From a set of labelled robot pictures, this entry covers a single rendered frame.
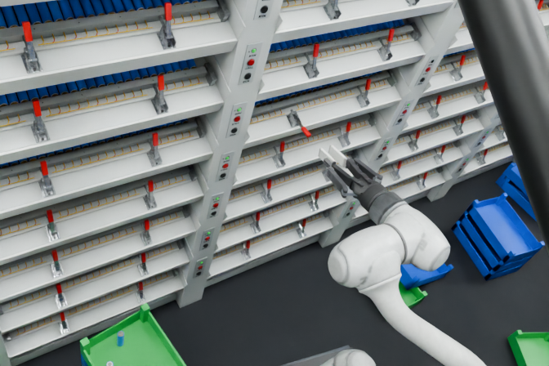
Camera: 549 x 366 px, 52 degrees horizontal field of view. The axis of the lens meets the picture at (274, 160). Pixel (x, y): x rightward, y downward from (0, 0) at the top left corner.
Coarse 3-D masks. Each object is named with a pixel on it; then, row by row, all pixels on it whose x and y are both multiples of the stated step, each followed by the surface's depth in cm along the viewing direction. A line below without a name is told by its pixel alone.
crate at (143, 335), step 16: (144, 304) 157; (128, 320) 158; (144, 320) 161; (96, 336) 151; (112, 336) 157; (128, 336) 158; (144, 336) 159; (160, 336) 158; (96, 352) 153; (112, 352) 154; (128, 352) 155; (144, 352) 156; (160, 352) 157; (176, 352) 153
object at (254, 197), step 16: (320, 160) 204; (272, 176) 194; (288, 176) 199; (304, 176) 201; (320, 176) 204; (240, 192) 189; (256, 192) 191; (272, 192) 194; (288, 192) 196; (304, 192) 199; (240, 208) 187; (256, 208) 189
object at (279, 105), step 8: (360, 80) 178; (376, 80) 180; (328, 88) 171; (336, 88) 172; (344, 88) 174; (352, 88) 177; (304, 96) 167; (312, 96) 168; (320, 96) 170; (336, 96) 173; (272, 104) 161; (280, 104) 162; (288, 104) 163; (296, 104) 166; (256, 112) 158; (264, 112) 160
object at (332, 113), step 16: (384, 80) 185; (400, 80) 183; (368, 96) 180; (384, 96) 182; (400, 96) 185; (272, 112) 163; (304, 112) 167; (320, 112) 170; (336, 112) 172; (352, 112) 174; (368, 112) 182; (256, 128) 159; (272, 128) 161; (288, 128) 163; (256, 144) 161
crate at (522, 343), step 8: (512, 336) 240; (520, 336) 242; (528, 336) 243; (536, 336) 244; (544, 336) 245; (512, 344) 239; (520, 344) 242; (528, 344) 243; (536, 344) 244; (544, 344) 245; (520, 352) 234; (528, 352) 240; (536, 352) 241; (544, 352) 242; (520, 360) 234; (528, 360) 238; (536, 360) 238; (544, 360) 239
